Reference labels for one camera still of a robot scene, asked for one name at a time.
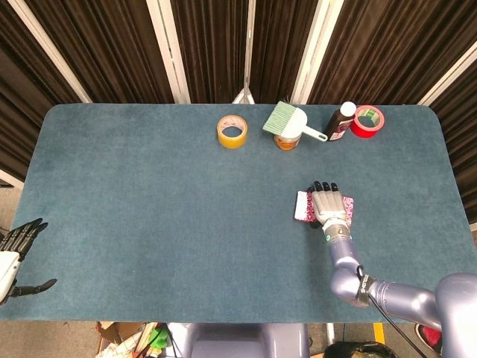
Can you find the thin white pole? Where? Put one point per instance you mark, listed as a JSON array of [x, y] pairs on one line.
[[249, 44]]

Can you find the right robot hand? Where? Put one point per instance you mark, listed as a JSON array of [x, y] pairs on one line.
[[329, 205]]

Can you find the red shoe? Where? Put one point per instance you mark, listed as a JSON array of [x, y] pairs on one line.
[[428, 335]]

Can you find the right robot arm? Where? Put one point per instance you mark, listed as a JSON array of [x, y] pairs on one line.
[[402, 294]]

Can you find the yellow tape roll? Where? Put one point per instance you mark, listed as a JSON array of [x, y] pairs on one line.
[[232, 142]]

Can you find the black bag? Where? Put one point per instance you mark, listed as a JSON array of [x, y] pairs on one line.
[[357, 351]]

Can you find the cardboard box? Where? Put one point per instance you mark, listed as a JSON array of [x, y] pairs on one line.
[[119, 335]]

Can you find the white frame post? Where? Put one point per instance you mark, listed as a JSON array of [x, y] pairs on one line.
[[45, 41], [169, 52], [316, 52], [447, 85]]

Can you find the green plastic object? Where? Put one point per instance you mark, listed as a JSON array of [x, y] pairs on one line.
[[159, 337]]

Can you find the pink patterned card deck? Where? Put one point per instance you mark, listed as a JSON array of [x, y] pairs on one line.
[[349, 209], [302, 207]]

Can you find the dark bottle with white cap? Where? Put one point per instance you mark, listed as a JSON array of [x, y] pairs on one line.
[[337, 127]]

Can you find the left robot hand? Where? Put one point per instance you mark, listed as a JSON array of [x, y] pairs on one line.
[[9, 268]]

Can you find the clear jar of rubber bands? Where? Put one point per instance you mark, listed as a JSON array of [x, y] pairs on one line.
[[287, 144]]

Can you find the blue felt table cover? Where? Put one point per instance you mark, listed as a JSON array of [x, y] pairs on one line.
[[167, 223]]

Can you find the mint green hand brush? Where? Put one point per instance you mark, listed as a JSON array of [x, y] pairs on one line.
[[294, 123]]

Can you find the grey robot torso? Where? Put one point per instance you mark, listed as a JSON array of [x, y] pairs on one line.
[[242, 343]]

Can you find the red tape roll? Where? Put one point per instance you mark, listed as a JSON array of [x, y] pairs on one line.
[[363, 131]]

